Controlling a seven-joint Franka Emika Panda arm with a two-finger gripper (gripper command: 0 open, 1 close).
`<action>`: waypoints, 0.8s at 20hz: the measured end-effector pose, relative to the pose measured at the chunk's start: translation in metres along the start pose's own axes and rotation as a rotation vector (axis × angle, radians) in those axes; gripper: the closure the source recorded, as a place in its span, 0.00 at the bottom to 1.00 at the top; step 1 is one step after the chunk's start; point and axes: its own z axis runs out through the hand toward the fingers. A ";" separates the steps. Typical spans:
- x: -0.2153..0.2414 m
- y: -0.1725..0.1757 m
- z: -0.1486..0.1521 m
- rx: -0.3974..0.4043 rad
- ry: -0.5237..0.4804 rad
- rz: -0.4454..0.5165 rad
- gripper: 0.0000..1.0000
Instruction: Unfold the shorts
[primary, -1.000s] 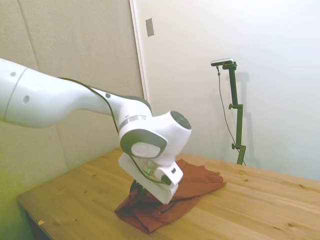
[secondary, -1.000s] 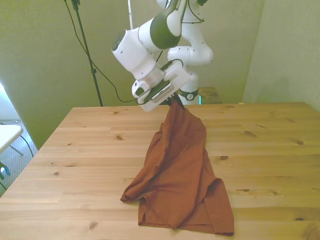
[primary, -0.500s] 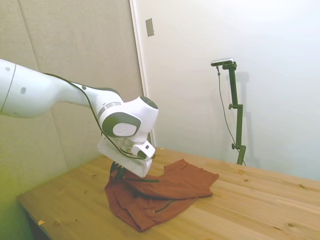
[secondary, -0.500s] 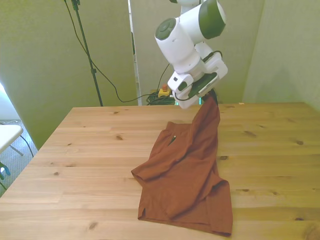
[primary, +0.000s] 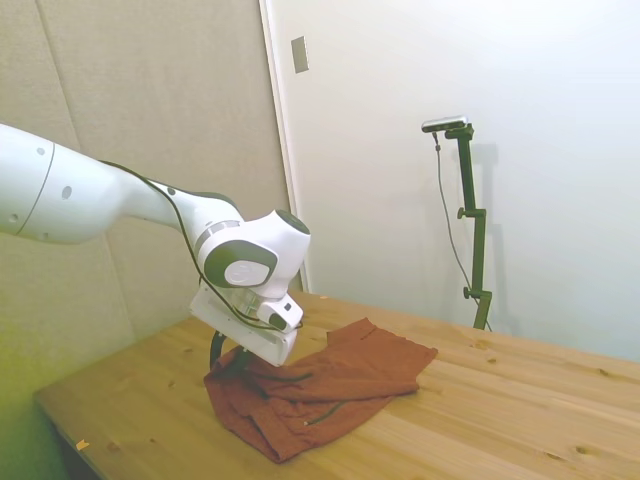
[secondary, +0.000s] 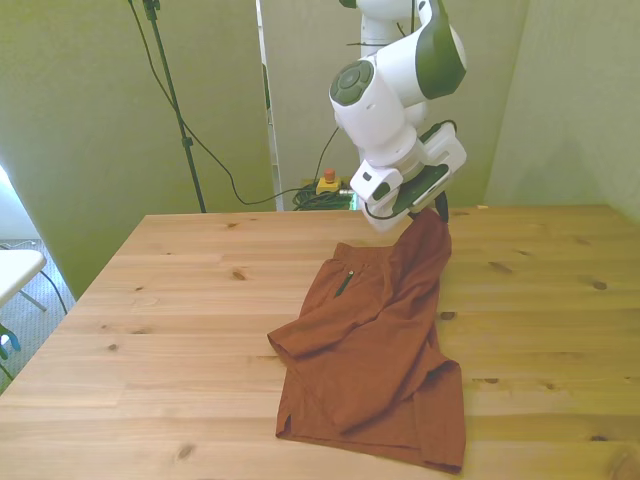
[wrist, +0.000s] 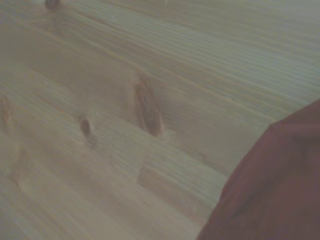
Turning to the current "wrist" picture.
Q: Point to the rust red shorts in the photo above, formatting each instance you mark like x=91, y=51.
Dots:
x=275, y=187

